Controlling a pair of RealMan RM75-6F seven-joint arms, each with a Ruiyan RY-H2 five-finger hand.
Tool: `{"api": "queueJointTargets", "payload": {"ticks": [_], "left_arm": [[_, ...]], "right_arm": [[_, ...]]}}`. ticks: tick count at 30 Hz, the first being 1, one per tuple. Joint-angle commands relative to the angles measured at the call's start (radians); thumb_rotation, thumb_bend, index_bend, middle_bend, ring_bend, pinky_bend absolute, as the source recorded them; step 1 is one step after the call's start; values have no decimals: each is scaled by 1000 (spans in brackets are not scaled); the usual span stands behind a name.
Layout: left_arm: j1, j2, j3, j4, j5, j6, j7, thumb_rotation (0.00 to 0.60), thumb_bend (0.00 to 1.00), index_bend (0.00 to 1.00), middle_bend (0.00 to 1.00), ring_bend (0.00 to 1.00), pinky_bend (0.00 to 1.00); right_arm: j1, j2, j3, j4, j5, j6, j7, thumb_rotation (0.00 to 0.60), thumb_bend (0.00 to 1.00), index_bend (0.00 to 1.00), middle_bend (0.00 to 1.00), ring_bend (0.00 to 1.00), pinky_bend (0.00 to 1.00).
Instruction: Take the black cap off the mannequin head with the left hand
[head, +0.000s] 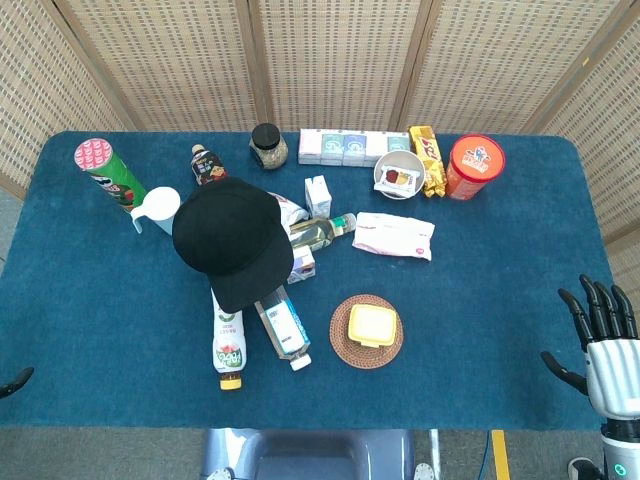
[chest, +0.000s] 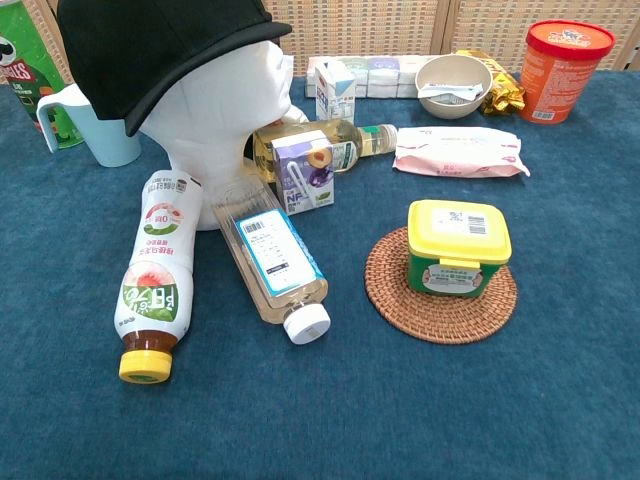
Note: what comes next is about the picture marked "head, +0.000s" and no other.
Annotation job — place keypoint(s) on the pale blue white mug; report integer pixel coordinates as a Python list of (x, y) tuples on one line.
[(160, 207)]

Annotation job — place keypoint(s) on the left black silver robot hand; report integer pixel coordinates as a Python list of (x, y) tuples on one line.
[(19, 377)]

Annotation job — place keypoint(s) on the blue small box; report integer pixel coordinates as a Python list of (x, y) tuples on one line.
[(353, 149)]

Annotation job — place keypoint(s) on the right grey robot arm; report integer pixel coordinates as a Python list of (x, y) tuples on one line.
[(620, 450)]

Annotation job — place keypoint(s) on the white red snack packet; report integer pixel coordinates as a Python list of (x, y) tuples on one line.
[(397, 179)]

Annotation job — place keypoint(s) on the bamboo folding screen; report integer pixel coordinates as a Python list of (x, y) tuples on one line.
[(340, 60)]

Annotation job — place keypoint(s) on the glass jar black lid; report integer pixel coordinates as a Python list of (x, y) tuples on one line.
[(269, 147)]

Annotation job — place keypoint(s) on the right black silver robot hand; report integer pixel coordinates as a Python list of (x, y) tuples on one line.
[(612, 372)]

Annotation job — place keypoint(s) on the brown woven round coaster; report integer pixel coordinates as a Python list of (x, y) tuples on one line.
[(345, 345)]

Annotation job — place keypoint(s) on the yellow snack bag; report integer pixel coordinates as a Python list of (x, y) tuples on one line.
[(431, 160)]

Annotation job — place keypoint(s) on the clear water bottle blue label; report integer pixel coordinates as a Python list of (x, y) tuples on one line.
[(285, 330)]

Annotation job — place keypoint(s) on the pink white small box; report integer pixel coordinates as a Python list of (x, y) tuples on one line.
[(309, 147)]

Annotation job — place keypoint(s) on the teal small box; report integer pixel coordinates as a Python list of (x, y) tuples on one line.
[(331, 149)]

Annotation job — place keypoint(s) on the white yoghurt bottle yellow cap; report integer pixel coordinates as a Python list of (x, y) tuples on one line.
[(229, 345)]

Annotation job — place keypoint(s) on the purple small drink carton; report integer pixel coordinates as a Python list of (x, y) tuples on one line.
[(302, 265)]

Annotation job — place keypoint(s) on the blue tablecloth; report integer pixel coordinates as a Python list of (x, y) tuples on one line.
[(475, 310)]

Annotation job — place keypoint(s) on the clear glass bottle green cap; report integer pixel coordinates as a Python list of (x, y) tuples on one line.
[(320, 231)]

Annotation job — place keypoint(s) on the green small box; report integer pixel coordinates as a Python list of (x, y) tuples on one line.
[(398, 142)]

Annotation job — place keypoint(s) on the dark drink bottle brown cap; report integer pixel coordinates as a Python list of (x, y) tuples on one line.
[(207, 167)]

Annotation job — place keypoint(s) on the white red printed packet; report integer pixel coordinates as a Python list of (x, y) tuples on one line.
[(292, 210)]

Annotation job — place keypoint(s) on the white small drink carton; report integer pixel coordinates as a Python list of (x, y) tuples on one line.
[(318, 197)]

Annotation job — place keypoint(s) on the green chips tube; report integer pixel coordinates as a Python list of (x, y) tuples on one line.
[(112, 180)]

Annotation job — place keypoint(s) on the pink white tissue pack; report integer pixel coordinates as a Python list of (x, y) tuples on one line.
[(392, 236)]

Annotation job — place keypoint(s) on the black baseball cap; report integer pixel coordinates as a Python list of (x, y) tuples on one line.
[(230, 235)]

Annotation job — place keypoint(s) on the orange canister with lid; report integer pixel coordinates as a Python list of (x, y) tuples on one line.
[(472, 167)]

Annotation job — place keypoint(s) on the white round bowl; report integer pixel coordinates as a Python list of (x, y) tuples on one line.
[(415, 165)]

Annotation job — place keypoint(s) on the yellow floor tape strip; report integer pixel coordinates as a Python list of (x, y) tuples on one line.
[(500, 455)]

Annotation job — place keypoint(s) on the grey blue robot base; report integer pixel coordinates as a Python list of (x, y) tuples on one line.
[(310, 455)]

